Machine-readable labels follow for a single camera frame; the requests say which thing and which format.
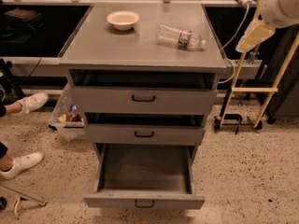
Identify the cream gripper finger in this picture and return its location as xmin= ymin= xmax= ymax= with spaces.
xmin=235 ymin=19 xmax=276 ymax=53

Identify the clear plastic water bottle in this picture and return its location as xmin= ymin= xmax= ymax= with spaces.
xmin=156 ymin=24 xmax=206 ymax=51

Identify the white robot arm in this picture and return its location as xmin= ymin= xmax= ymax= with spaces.
xmin=235 ymin=0 xmax=299 ymax=53

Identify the grey drawer cabinet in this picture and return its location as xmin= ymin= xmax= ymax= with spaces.
xmin=58 ymin=2 xmax=228 ymax=161

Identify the grey top drawer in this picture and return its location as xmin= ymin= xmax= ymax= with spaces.
xmin=71 ymin=87 xmax=217 ymax=115

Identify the grey drawer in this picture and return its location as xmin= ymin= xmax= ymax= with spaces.
xmin=71 ymin=87 xmax=217 ymax=115
xmin=84 ymin=144 xmax=205 ymax=209
xmin=85 ymin=124 xmax=205 ymax=146

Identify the grey middle drawer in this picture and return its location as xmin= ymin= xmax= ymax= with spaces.
xmin=85 ymin=124 xmax=205 ymax=146

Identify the grey bottom drawer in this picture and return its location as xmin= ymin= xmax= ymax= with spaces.
xmin=84 ymin=144 xmax=205 ymax=209

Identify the white paper bowl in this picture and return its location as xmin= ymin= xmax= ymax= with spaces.
xmin=107 ymin=10 xmax=140 ymax=31

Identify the white sneaker upper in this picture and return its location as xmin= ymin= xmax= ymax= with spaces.
xmin=17 ymin=92 xmax=48 ymax=116

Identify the white sneaker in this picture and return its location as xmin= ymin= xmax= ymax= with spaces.
xmin=17 ymin=92 xmax=48 ymax=116
xmin=0 ymin=152 xmax=44 ymax=180

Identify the white sneaker lower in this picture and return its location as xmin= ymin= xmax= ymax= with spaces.
xmin=0 ymin=152 xmax=44 ymax=180

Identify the grey metal floor bar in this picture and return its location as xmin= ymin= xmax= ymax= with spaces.
xmin=0 ymin=185 xmax=47 ymax=207

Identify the white power cable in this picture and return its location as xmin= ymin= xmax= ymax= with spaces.
xmin=218 ymin=4 xmax=252 ymax=86

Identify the yellow wooden frame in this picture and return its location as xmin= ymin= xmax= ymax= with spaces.
xmin=219 ymin=0 xmax=299 ymax=130

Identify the yellow handled tool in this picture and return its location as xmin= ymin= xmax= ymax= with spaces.
xmin=13 ymin=197 xmax=28 ymax=217

